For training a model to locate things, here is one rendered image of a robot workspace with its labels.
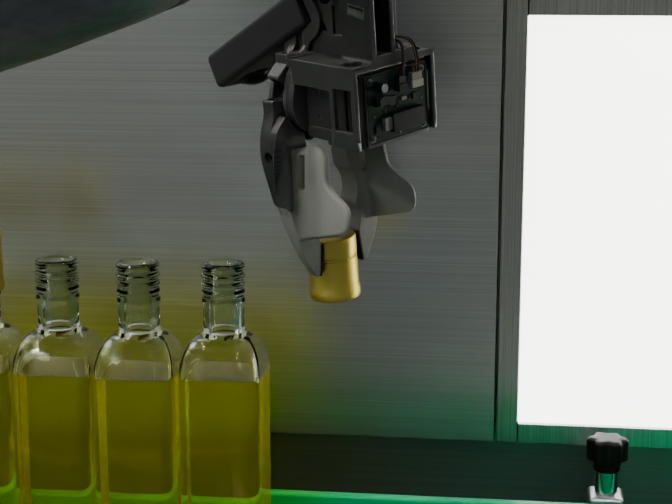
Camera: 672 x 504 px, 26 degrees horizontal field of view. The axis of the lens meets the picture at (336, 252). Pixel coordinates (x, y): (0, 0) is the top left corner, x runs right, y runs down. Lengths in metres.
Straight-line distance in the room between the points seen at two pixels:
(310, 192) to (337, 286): 0.08
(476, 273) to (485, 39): 0.17
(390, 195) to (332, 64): 0.12
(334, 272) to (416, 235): 0.13
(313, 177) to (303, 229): 0.04
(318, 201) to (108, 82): 0.25
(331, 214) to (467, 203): 0.18
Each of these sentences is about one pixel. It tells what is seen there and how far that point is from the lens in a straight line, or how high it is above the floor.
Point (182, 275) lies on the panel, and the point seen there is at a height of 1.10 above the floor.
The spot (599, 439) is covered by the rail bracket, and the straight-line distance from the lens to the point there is 1.06.
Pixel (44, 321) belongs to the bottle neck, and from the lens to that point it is 1.02.
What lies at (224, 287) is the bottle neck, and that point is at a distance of 0.98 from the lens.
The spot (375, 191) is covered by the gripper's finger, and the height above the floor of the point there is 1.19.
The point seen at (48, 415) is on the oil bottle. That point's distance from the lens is 1.02.
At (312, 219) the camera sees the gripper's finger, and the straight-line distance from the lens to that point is 0.94.
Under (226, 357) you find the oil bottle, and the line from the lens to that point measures 0.98.
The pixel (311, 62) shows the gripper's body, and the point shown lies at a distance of 0.90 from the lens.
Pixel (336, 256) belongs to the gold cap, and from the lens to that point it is 0.97.
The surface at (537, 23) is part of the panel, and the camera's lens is 1.08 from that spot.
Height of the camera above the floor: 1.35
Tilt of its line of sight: 12 degrees down
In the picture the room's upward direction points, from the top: straight up
